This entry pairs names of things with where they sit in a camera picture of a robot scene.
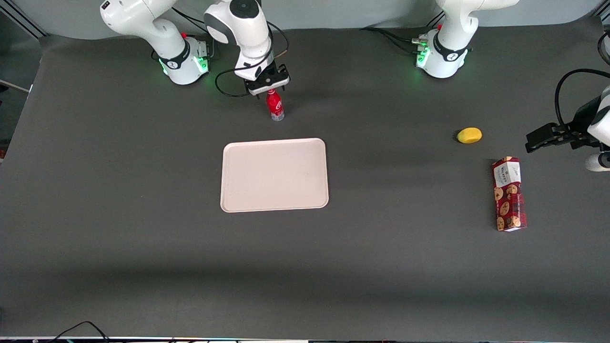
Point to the grey metal bar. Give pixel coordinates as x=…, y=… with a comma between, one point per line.
x=14, y=85

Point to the dark grey table mat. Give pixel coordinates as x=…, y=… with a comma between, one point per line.
x=143, y=262

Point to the yellow lemon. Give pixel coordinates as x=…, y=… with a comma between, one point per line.
x=469, y=135

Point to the red coke bottle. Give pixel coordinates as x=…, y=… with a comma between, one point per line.
x=275, y=105

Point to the dark aluminium frame rail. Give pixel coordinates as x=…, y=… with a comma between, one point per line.
x=26, y=19

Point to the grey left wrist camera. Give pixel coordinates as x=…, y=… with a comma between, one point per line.
x=596, y=162

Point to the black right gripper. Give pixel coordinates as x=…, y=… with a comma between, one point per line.
x=272, y=76

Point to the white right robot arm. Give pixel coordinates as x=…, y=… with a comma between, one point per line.
x=164, y=33

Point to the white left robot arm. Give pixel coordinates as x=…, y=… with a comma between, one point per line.
x=450, y=47

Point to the red cookie box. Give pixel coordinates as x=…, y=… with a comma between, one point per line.
x=509, y=200

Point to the beige plastic tray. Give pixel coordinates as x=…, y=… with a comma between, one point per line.
x=274, y=175

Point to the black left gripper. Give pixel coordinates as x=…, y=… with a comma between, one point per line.
x=578, y=123

